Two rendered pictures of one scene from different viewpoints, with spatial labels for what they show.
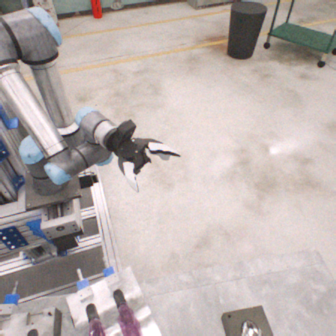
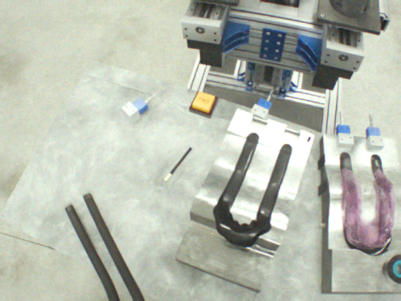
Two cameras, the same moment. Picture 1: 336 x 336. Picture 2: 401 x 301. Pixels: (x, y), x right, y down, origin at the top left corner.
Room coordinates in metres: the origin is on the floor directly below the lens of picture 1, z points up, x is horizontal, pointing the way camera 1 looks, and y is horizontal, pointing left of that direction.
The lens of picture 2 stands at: (-0.29, 0.38, 1.89)
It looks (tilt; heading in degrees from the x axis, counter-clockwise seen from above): 65 degrees down; 39
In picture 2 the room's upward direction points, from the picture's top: 7 degrees counter-clockwise
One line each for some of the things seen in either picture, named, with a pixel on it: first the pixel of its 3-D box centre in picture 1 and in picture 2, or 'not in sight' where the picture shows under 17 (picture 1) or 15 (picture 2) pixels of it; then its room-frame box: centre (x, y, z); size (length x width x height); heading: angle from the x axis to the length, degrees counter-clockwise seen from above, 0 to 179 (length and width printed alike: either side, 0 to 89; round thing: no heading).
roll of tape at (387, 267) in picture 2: not in sight; (397, 269); (0.04, 0.02, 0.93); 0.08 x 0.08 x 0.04
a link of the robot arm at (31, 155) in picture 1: (40, 154); not in sight; (0.77, 0.50, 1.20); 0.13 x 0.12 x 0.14; 134
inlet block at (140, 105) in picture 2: not in sight; (142, 104); (0.13, 0.97, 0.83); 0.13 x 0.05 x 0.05; 166
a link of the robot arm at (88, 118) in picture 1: (94, 124); not in sight; (0.67, 0.23, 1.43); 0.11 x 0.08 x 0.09; 44
